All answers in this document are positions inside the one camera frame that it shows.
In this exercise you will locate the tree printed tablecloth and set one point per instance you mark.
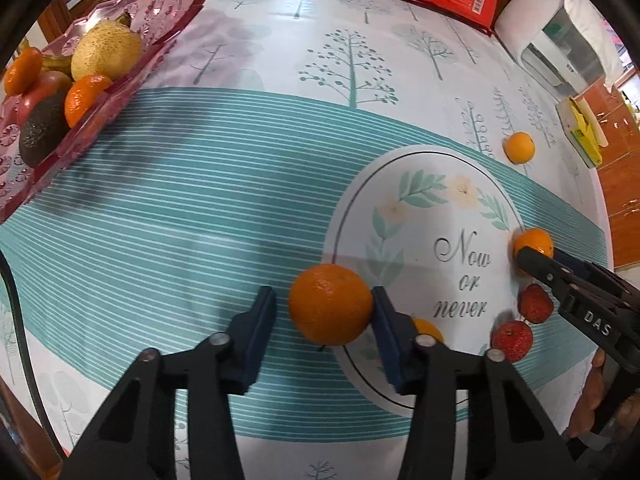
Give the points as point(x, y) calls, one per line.
point(225, 185)

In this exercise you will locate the wooden cabinet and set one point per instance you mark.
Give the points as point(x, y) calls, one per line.
point(625, 200)

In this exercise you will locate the pink glass fruit tray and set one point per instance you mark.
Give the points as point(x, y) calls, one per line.
point(165, 15)

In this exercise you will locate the spotted yellow banana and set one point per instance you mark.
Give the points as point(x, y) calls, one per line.
point(56, 63)

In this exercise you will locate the yellow pear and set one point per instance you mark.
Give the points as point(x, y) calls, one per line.
point(106, 52)

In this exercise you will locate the white countertop appliance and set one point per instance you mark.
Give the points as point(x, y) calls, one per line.
point(515, 30)

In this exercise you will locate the person's right hand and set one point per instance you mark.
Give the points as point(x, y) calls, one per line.
point(587, 405)

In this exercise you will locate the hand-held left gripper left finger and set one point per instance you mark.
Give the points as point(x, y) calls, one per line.
point(260, 330)

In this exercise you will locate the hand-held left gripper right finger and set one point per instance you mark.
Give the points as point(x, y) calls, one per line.
point(390, 340)

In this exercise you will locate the orange tangerine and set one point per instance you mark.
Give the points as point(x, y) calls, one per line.
point(330, 305)
point(519, 147)
point(22, 70)
point(85, 100)
point(430, 331)
point(532, 240)

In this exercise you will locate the red apple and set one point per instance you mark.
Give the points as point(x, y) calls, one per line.
point(45, 87)

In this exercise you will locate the dark avocado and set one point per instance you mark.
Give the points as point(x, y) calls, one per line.
point(42, 135)

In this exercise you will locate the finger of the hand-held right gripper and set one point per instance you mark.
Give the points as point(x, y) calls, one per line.
point(540, 265)
point(580, 267)

